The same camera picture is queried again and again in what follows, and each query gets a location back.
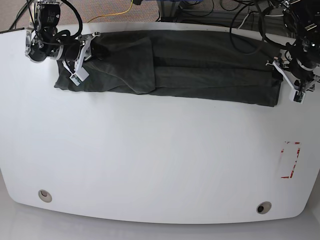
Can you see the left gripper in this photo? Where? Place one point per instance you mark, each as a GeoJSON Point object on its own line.
{"type": "Point", "coordinates": [298, 74]}

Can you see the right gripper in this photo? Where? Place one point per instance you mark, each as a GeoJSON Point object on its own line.
{"type": "Point", "coordinates": [77, 53]}

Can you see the dark grey t-shirt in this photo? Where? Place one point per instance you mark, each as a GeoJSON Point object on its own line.
{"type": "Point", "coordinates": [189, 64]}

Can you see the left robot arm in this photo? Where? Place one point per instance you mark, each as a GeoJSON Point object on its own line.
{"type": "Point", "coordinates": [301, 18]}

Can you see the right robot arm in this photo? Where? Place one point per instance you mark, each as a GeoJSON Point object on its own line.
{"type": "Point", "coordinates": [43, 40]}

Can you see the red tape rectangle marking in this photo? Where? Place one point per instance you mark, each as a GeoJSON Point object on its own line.
{"type": "Point", "coordinates": [288, 159]}

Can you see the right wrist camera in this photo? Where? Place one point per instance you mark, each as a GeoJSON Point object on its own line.
{"type": "Point", "coordinates": [79, 76]}

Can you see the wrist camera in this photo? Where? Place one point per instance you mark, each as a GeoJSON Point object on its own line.
{"type": "Point", "coordinates": [79, 76]}
{"type": "Point", "coordinates": [297, 96]}

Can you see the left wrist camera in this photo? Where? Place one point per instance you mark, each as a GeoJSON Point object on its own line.
{"type": "Point", "coordinates": [297, 96]}

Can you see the aluminium frame stand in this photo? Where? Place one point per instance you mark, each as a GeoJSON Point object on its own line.
{"type": "Point", "coordinates": [209, 12]}

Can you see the right table cable grommet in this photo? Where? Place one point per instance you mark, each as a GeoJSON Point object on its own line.
{"type": "Point", "coordinates": [263, 207]}

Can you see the table cable grommet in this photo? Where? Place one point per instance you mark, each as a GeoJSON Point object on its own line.
{"type": "Point", "coordinates": [263, 207]}
{"type": "Point", "coordinates": [45, 196]}

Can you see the left table cable grommet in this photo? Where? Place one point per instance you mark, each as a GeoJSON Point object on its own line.
{"type": "Point", "coordinates": [45, 196]}

